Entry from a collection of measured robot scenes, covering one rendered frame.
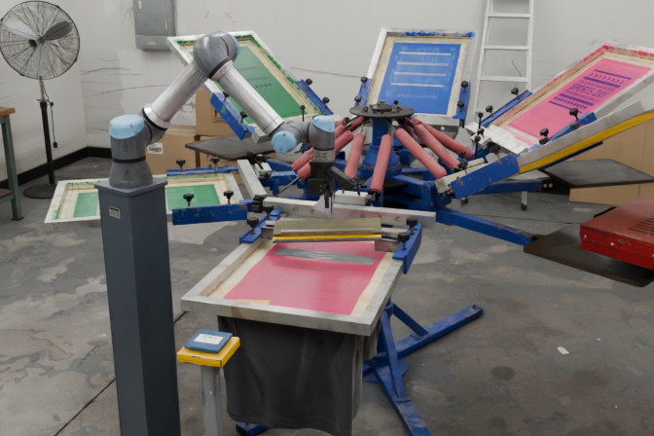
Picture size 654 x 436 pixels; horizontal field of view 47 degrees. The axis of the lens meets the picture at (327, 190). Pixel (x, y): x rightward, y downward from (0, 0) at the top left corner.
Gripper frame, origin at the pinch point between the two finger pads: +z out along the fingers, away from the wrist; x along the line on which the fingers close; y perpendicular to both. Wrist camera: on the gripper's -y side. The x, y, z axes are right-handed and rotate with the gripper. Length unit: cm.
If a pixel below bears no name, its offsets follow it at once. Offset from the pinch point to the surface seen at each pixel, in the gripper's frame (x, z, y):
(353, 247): -3.8, 13.0, -7.8
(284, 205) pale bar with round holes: -21.8, 5.7, 25.1
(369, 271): 15.5, 13.0, -18.3
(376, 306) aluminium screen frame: 48, 9, -28
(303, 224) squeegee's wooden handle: 4.1, 2.9, 8.8
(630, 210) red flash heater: -29, -2, -103
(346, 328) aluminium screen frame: 60, 12, -22
